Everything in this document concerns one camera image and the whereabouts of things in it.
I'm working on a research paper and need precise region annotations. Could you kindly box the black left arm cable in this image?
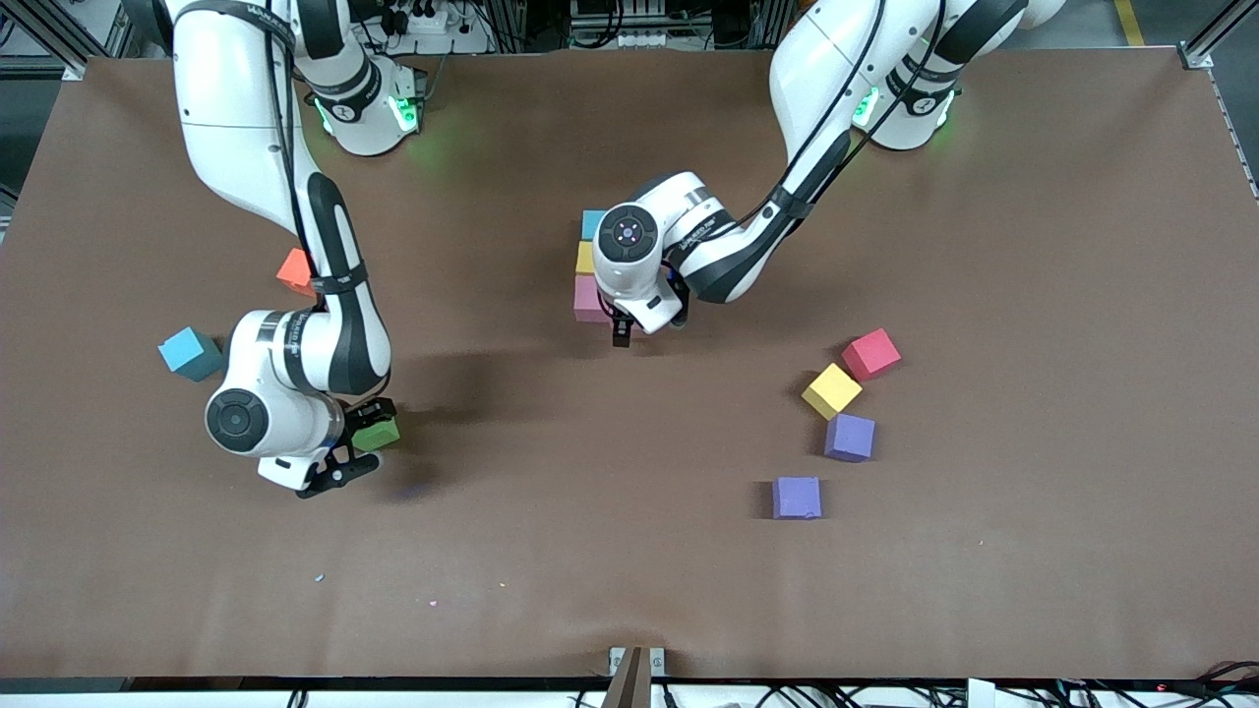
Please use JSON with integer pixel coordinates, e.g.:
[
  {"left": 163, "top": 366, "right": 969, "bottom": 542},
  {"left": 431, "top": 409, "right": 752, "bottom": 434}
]
[{"left": 757, "top": 0, "right": 945, "bottom": 222}]

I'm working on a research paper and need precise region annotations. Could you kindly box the aluminium table edge rail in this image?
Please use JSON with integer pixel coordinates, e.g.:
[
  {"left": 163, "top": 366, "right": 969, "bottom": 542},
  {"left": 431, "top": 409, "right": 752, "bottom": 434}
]
[{"left": 1220, "top": 93, "right": 1259, "bottom": 203}]

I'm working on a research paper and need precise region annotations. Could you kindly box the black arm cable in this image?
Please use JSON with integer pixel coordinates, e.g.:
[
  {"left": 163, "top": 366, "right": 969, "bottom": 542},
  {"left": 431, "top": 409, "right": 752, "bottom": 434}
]
[
  {"left": 258, "top": 0, "right": 340, "bottom": 286},
  {"left": 757, "top": 0, "right": 945, "bottom": 222}
]

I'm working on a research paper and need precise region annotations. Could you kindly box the red foam cube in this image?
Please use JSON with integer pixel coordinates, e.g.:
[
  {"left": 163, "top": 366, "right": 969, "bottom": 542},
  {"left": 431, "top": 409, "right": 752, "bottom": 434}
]
[{"left": 842, "top": 328, "right": 902, "bottom": 383}]

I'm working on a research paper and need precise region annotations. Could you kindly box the metal camera stand bracket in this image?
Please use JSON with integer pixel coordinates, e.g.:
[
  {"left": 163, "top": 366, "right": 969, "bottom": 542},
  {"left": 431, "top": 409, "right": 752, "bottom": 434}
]
[{"left": 608, "top": 646, "right": 667, "bottom": 708}]

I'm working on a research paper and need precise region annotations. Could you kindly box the green foam cube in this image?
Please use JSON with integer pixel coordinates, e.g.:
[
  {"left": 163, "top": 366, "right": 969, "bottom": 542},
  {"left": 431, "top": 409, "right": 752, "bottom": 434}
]
[{"left": 352, "top": 417, "right": 402, "bottom": 454}]

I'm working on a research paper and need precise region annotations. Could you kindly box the purple foam cube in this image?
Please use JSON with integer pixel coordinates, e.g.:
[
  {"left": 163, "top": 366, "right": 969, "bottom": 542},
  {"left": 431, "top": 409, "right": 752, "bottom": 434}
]
[
  {"left": 824, "top": 412, "right": 876, "bottom": 463},
  {"left": 772, "top": 477, "right": 822, "bottom": 520}
]

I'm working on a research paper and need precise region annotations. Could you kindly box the orange foam cube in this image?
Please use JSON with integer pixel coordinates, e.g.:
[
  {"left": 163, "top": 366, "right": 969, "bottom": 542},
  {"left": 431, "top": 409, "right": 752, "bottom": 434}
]
[{"left": 276, "top": 248, "right": 318, "bottom": 299}]

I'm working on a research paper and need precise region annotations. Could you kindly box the white socket strip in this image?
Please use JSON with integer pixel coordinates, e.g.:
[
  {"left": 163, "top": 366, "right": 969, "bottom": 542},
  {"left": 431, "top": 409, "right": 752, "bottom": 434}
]
[{"left": 570, "top": 0, "right": 689, "bottom": 50}]

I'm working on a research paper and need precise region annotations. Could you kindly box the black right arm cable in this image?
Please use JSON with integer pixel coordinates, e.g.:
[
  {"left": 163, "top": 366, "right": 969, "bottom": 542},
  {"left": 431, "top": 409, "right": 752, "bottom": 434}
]
[{"left": 258, "top": 0, "right": 340, "bottom": 286}]

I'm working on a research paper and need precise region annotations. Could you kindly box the aluminium frame post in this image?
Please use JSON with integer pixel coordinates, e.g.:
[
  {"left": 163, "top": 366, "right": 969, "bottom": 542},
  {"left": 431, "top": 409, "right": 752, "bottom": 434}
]
[
  {"left": 0, "top": 0, "right": 90, "bottom": 82},
  {"left": 1183, "top": 0, "right": 1259, "bottom": 70}
]

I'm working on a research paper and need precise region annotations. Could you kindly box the white power strip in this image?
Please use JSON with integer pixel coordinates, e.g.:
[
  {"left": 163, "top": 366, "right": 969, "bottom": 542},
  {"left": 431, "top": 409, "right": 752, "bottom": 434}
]
[{"left": 379, "top": 0, "right": 463, "bottom": 36}]

